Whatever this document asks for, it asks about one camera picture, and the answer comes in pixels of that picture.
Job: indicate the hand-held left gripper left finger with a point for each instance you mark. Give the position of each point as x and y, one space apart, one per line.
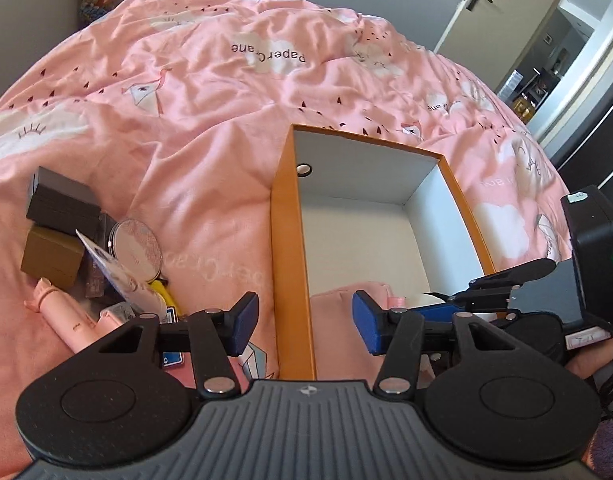
246 320

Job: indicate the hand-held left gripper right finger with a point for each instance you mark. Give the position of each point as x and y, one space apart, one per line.
366 325

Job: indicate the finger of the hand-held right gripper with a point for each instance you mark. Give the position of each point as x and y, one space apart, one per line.
491 290
436 311

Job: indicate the orange storage box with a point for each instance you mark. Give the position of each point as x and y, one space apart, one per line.
291 260

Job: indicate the yellow tape measure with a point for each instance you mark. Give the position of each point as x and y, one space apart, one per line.
164 295

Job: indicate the white lotion tube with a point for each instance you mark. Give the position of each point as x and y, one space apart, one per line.
121 280

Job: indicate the pink tube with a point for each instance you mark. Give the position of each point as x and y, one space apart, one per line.
61 317

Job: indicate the person's right hand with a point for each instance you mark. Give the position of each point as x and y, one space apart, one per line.
588 362

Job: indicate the pink pouch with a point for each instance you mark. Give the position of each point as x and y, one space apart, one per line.
336 320

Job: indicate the blue printed card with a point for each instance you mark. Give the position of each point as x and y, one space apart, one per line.
170 360

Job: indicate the round patterned compact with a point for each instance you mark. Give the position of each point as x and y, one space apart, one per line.
136 245

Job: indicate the pink small box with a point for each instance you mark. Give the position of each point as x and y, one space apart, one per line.
111 322

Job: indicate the brown patterned packet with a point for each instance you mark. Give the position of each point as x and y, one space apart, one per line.
97 275

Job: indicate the brown cardboard box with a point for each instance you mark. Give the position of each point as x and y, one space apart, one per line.
46 257

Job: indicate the black box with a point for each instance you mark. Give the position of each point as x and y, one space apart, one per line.
61 210

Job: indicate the pink printed blanket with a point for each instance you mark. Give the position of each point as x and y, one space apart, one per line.
186 110

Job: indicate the grey box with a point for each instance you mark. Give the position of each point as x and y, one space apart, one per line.
56 176

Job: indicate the white door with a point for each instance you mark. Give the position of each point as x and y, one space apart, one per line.
501 15

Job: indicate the white door frame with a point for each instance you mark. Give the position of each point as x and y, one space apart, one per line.
581 65

